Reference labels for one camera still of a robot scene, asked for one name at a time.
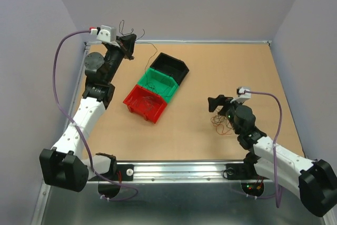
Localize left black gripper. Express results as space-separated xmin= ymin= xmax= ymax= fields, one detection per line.
xmin=104 ymin=34 xmax=136 ymax=83

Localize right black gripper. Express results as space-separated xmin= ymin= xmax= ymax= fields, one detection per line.
xmin=208 ymin=94 xmax=244 ymax=134

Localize wire bundle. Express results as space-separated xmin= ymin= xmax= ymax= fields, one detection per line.
xmin=209 ymin=107 xmax=236 ymax=136

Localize black thin wire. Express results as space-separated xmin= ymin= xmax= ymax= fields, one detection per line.
xmin=118 ymin=19 xmax=177 ymax=96

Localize green plastic bin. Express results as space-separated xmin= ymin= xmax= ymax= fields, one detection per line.
xmin=137 ymin=68 xmax=179 ymax=103

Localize black plastic bin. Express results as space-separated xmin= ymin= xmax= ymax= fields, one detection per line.
xmin=150 ymin=53 xmax=189 ymax=85

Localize red plastic bin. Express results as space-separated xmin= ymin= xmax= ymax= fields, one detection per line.
xmin=123 ymin=85 xmax=167 ymax=124

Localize wires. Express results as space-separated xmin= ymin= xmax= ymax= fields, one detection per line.
xmin=133 ymin=95 xmax=161 ymax=112

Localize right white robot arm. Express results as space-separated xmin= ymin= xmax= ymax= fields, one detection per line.
xmin=207 ymin=90 xmax=336 ymax=217

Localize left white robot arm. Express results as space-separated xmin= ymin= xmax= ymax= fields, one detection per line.
xmin=39 ymin=33 xmax=137 ymax=192

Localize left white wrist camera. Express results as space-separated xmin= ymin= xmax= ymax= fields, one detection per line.
xmin=90 ymin=25 xmax=119 ymax=47

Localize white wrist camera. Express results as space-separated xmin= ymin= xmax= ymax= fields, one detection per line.
xmin=231 ymin=86 xmax=251 ymax=104
xmin=90 ymin=25 xmax=119 ymax=47

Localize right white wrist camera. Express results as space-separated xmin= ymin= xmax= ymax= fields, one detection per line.
xmin=231 ymin=86 xmax=251 ymax=104

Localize aluminium back rail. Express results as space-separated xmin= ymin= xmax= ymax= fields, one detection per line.
xmin=84 ymin=40 xmax=272 ymax=49

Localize aluminium rail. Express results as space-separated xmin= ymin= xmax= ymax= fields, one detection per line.
xmin=54 ymin=42 xmax=92 ymax=162
xmin=84 ymin=40 xmax=272 ymax=49
xmin=42 ymin=159 xmax=324 ymax=184

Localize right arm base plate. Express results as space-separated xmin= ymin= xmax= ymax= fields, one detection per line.
xmin=222 ymin=153 xmax=265 ymax=180

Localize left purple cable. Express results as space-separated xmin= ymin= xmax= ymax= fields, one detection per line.
xmin=53 ymin=28 xmax=139 ymax=201

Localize aluminium front rail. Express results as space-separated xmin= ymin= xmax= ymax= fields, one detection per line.
xmin=42 ymin=159 xmax=324 ymax=184

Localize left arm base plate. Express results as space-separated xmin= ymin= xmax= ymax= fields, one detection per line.
xmin=94 ymin=161 xmax=134 ymax=182

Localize aluminium left rail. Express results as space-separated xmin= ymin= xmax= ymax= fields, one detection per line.
xmin=54 ymin=42 xmax=92 ymax=162

